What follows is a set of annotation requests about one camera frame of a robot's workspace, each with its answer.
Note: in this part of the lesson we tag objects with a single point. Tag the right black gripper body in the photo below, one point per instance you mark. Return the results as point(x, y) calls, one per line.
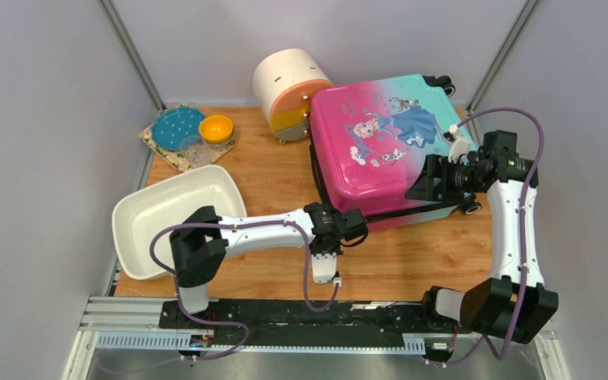
point(457, 178)

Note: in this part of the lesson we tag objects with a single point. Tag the pink and teal kids suitcase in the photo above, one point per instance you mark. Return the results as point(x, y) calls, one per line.
point(369, 142)

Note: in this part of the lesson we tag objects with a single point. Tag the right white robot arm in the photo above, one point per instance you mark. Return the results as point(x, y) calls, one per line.
point(513, 301)

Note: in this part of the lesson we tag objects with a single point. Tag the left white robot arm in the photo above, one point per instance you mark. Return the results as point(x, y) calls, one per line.
point(205, 239)

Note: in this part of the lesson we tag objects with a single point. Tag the round pastel drawer cabinet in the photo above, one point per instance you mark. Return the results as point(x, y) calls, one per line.
point(284, 84)

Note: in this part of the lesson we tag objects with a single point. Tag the yellow bowl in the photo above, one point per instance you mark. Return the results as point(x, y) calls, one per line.
point(216, 129)

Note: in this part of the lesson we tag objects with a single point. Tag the clear glass cup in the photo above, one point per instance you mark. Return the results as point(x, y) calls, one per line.
point(196, 151)

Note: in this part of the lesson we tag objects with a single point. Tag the floral patterned placemat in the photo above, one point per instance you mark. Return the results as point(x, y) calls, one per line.
point(174, 157)

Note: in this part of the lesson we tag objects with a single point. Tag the blue polka dot plate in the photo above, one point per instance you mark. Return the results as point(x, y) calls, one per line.
point(174, 125)

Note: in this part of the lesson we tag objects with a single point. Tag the white plastic basin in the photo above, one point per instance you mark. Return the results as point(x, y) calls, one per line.
point(138, 217)

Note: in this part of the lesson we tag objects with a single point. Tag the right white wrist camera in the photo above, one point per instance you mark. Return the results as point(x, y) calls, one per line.
point(459, 144)

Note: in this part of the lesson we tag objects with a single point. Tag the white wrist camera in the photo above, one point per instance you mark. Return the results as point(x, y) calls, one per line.
point(324, 268)
point(459, 144)

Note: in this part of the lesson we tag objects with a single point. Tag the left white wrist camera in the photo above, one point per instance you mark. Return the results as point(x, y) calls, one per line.
point(324, 268)

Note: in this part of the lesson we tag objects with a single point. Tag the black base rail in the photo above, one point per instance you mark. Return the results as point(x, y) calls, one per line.
point(289, 325)

